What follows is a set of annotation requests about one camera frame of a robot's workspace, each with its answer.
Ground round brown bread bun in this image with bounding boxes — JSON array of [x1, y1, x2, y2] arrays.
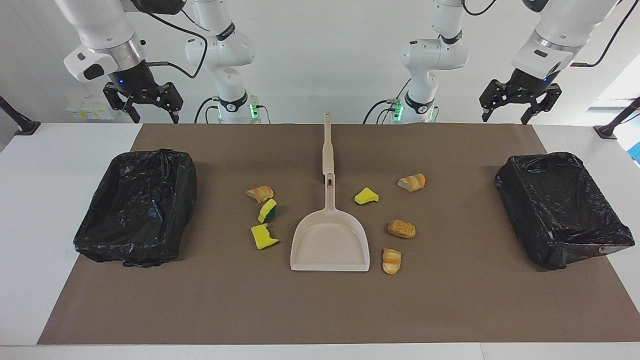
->
[[387, 219, 417, 239]]

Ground beige hand brush black bristles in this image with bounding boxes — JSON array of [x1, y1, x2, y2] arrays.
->
[[319, 112, 337, 183]]

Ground bin lined black plastic bag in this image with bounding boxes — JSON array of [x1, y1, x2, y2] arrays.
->
[[495, 151, 636, 271], [73, 148, 198, 268]]

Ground yellow sponge piece jagged edge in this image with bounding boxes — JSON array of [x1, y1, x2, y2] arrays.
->
[[250, 223, 280, 251]]

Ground black pole with base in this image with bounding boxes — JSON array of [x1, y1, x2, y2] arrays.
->
[[0, 95, 42, 136], [593, 96, 640, 140]]

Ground yellow sponge piece green-backed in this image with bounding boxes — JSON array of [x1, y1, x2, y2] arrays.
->
[[257, 198, 278, 224]]

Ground striped bread piece pale end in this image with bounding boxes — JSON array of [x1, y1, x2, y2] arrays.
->
[[397, 173, 427, 193]]

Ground long striped bread piece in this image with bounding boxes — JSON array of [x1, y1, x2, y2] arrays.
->
[[382, 248, 402, 275]]

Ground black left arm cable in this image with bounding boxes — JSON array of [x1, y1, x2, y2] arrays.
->
[[460, 0, 640, 68]]

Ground brown paper table mat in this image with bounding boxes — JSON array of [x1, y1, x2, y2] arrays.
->
[[37, 123, 640, 345]]

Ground beige plastic dustpan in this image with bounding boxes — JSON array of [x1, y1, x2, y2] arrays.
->
[[290, 172, 371, 272]]

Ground small yellow sponge piece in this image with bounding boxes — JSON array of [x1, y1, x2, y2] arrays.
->
[[354, 187, 380, 206]]

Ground torn striped bread piece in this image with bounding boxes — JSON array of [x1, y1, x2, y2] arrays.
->
[[245, 185, 275, 204]]

